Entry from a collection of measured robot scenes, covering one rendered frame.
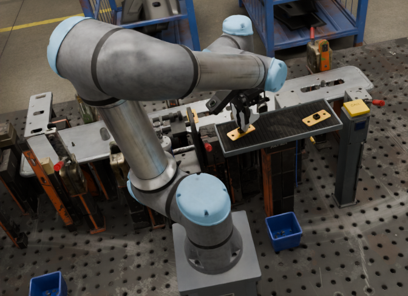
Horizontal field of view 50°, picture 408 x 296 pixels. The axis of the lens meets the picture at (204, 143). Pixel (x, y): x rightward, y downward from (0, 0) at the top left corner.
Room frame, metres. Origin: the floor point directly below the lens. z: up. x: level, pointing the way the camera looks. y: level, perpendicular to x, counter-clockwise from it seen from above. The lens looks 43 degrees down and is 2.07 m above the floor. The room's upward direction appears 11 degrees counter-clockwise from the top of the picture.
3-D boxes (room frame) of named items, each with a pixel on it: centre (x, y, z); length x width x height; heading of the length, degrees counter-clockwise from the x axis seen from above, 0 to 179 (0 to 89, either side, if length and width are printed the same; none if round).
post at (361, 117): (1.01, -0.49, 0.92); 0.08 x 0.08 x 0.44; 5
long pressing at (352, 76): (1.32, 0.01, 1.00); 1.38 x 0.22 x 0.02; 95
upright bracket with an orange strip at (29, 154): (1.11, 0.58, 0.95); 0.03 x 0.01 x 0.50; 95
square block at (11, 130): (1.38, 0.77, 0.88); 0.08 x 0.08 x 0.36; 5
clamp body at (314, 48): (1.54, -0.55, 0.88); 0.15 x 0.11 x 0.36; 5
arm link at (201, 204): (0.64, 0.03, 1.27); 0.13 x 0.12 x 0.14; 46
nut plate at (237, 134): (0.99, -0.12, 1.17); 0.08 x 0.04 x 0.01; 113
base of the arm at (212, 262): (0.64, 0.02, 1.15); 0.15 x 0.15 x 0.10
